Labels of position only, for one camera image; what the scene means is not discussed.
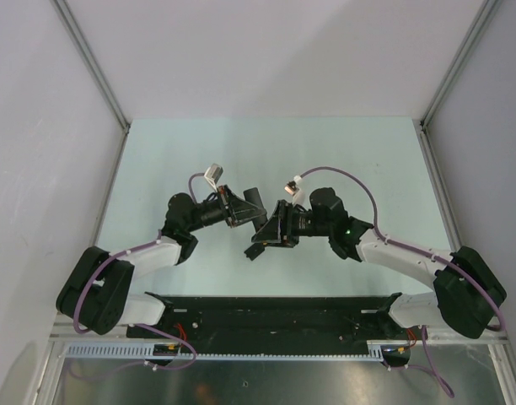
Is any right aluminium frame post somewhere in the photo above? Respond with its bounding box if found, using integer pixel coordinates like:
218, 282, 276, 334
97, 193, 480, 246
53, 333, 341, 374
418, 0, 502, 132

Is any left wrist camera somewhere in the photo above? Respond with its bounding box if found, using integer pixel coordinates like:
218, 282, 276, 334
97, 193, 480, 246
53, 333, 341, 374
203, 164, 223, 191

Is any left aluminium frame post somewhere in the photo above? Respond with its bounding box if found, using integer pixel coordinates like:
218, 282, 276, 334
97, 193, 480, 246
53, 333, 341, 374
51, 0, 131, 134

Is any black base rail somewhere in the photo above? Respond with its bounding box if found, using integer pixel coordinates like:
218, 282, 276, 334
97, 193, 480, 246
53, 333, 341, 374
126, 295, 422, 357

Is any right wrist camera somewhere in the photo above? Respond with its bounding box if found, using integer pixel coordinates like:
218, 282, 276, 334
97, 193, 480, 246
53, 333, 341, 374
284, 175, 305, 206

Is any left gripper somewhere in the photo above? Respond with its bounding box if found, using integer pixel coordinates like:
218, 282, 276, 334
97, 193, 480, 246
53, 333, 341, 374
185, 185, 266, 233

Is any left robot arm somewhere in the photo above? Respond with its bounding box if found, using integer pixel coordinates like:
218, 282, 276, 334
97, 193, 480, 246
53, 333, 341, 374
56, 186, 266, 338

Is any grey slotted cable duct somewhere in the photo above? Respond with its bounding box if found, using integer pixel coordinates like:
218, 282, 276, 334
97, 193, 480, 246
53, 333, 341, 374
66, 341, 388, 360

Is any aluminium frame post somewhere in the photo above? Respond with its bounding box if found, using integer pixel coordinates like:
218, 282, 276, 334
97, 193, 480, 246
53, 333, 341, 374
418, 0, 502, 132
51, 0, 131, 134

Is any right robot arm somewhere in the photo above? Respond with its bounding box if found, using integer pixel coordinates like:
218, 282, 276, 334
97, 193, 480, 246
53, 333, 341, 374
252, 187, 507, 339

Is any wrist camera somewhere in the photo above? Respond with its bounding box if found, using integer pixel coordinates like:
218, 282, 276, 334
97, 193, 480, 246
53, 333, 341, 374
284, 175, 305, 206
203, 164, 223, 191

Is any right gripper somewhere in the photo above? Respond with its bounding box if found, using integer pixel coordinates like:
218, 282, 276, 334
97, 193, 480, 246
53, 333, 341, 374
252, 199, 332, 248

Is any black remote control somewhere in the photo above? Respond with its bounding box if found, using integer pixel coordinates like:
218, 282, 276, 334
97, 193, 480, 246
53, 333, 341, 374
244, 187, 267, 261

